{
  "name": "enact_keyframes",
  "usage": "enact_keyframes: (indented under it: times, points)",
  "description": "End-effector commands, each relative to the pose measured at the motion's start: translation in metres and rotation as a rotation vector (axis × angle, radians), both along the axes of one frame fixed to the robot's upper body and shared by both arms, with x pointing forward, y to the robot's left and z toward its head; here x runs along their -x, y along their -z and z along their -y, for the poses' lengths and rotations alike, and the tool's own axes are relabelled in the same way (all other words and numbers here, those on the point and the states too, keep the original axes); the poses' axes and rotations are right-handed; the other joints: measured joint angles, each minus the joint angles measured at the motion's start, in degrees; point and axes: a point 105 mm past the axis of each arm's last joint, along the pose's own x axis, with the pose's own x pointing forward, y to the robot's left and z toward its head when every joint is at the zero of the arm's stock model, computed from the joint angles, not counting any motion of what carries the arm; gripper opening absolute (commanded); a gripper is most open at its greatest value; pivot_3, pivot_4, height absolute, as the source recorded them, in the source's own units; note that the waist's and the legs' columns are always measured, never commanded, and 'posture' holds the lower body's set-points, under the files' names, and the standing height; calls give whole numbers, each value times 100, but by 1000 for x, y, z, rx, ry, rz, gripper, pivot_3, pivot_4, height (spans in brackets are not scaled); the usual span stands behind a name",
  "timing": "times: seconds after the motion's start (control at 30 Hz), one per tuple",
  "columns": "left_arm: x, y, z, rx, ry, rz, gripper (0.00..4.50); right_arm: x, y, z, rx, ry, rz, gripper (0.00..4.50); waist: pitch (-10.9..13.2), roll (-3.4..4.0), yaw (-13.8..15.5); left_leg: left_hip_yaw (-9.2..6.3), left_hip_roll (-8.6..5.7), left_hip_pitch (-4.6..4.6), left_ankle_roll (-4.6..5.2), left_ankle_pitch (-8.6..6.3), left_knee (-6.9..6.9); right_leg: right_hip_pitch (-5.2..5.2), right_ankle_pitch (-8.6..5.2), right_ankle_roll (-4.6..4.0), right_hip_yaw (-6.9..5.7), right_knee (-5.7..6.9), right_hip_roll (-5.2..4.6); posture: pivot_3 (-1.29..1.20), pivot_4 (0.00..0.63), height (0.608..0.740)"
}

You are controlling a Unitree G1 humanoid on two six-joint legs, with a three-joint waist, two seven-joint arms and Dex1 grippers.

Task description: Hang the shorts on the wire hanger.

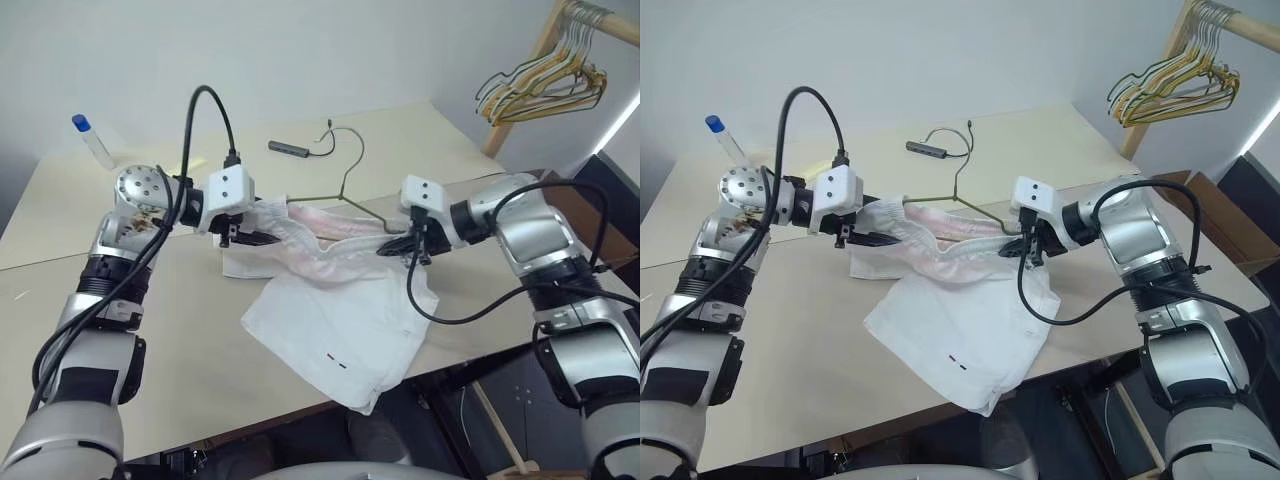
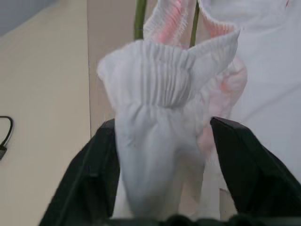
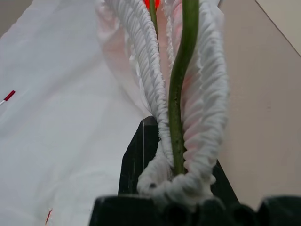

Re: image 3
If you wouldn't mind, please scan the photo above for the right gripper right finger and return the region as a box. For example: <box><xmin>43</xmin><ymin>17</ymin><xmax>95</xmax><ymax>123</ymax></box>
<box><xmin>211</xmin><ymin>159</ymin><xmax>239</xmax><ymax>203</ymax></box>

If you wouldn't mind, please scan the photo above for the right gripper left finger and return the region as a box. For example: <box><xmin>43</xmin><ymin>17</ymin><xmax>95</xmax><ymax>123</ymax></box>
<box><xmin>118</xmin><ymin>115</ymin><xmax>163</xmax><ymax>196</ymax></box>

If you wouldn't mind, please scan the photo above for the green flower stem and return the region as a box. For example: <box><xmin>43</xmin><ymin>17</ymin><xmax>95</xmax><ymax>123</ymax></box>
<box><xmin>148</xmin><ymin>0</ymin><xmax>201</xmax><ymax>176</ymax></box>

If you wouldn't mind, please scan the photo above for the white garment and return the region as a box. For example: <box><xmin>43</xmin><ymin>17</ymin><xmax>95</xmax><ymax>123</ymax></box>
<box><xmin>0</xmin><ymin>0</ymin><xmax>230</xmax><ymax>213</ymax></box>

